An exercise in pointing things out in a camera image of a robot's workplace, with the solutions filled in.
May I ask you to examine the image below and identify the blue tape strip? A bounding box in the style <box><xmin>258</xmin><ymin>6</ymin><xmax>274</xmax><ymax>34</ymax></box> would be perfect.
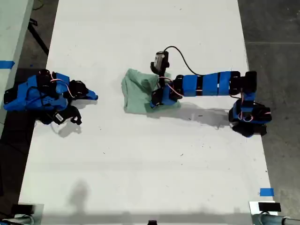
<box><xmin>259</xmin><ymin>187</ymin><xmax>274</xmax><ymax>197</ymax></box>
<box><xmin>0</xmin><ymin>60</ymin><xmax>15</xmax><ymax>69</ymax></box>

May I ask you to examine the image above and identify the pale green bench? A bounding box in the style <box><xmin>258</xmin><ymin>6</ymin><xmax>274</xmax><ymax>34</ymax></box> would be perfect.
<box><xmin>0</xmin><ymin>0</ymin><xmax>35</xmax><ymax>139</ymax></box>

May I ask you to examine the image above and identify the black camera cable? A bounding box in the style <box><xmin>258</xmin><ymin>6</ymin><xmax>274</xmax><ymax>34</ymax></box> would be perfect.
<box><xmin>163</xmin><ymin>45</ymin><xmax>204</xmax><ymax>76</ymax></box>

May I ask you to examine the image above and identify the black camera box with label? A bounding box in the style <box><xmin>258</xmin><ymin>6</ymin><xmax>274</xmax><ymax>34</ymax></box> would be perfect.
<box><xmin>53</xmin><ymin>111</ymin><xmax>68</xmax><ymax>124</ymax></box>

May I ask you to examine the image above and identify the small black box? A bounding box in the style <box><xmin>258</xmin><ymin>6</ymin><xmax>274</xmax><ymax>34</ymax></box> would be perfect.
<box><xmin>258</xmin><ymin>202</ymin><xmax>281</xmax><ymax>213</ymax></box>
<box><xmin>11</xmin><ymin>204</ymin><xmax>35</xmax><ymax>214</ymax></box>

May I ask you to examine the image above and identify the pale green T-shirt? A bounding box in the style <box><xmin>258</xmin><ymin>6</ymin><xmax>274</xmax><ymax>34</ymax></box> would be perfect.
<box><xmin>121</xmin><ymin>68</ymin><xmax>181</xmax><ymax>113</ymax></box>

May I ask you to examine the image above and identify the white flat plate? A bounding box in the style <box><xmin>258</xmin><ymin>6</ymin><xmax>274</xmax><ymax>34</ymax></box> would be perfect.
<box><xmin>248</xmin><ymin>201</ymin><xmax>282</xmax><ymax>215</ymax></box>

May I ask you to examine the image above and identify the black stand leg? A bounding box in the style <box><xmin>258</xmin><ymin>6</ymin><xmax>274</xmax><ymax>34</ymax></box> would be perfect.
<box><xmin>27</xmin><ymin>19</ymin><xmax>50</xmax><ymax>56</ymax></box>

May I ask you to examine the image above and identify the grey blue bundle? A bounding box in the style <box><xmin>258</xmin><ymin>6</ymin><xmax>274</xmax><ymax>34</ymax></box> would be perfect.
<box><xmin>251</xmin><ymin>212</ymin><xmax>300</xmax><ymax>225</ymax></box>
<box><xmin>0</xmin><ymin>215</ymin><xmax>36</xmax><ymax>225</ymax></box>

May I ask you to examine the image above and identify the black and silver camera box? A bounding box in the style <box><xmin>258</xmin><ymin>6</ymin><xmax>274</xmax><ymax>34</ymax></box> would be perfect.
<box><xmin>150</xmin><ymin>51</ymin><xmax>170</xmax><ymax>75</ymax></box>

